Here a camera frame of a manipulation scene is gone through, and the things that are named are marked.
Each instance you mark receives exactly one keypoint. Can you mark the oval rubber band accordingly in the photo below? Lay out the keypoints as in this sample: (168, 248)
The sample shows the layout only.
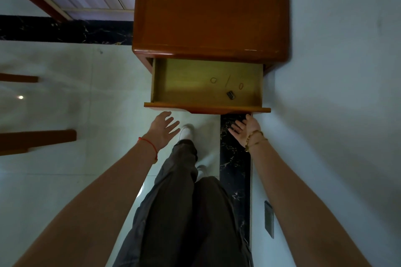
(239, 86)

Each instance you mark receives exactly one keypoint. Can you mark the round rubber band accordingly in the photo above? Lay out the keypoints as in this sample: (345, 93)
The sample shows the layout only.
(211, 79)

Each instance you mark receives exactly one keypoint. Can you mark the person's left hand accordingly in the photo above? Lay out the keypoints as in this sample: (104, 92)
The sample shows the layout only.
(159, 130)

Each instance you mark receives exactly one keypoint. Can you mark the brown wooden nightstand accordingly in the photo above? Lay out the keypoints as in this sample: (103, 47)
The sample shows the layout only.
(210, 10)

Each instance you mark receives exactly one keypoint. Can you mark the person's left fingers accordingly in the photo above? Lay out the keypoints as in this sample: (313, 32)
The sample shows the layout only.
(170, 121)

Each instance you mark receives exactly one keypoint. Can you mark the grey wall socket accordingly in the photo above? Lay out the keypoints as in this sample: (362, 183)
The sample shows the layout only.
(269, 218)

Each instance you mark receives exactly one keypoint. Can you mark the person's right forearm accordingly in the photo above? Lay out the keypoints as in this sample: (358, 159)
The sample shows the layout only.
(300, 210)

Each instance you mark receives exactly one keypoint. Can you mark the person's right thumb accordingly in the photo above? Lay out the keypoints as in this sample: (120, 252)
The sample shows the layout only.
(248, 118)

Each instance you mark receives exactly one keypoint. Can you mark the person's right hand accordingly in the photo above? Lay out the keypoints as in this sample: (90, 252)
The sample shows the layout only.
(249, 132)

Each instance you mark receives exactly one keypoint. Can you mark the open wooden drawer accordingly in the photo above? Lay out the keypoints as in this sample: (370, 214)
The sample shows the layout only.
(188, 82)

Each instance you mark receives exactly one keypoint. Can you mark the person's left forearm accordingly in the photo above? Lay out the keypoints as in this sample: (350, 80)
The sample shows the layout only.
(94, 204)

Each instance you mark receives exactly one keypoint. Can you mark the thin wooden stick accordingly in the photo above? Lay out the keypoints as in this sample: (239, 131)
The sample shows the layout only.
(227, 80)

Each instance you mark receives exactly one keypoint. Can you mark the thick brown wooden leg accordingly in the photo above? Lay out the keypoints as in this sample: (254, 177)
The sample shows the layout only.
(37, 140)

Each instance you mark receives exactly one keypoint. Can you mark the white shoe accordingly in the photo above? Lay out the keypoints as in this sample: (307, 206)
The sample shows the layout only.
(187, 132)

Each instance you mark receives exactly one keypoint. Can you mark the dark grey trousers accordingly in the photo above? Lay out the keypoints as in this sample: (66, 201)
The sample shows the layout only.
(188, 213)

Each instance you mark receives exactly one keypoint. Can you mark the thin brown wooden leg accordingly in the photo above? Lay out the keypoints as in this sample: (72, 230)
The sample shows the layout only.
(18, 77)

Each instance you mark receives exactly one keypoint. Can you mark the black binder clip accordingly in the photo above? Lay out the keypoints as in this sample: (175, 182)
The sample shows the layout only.
(231, 95)

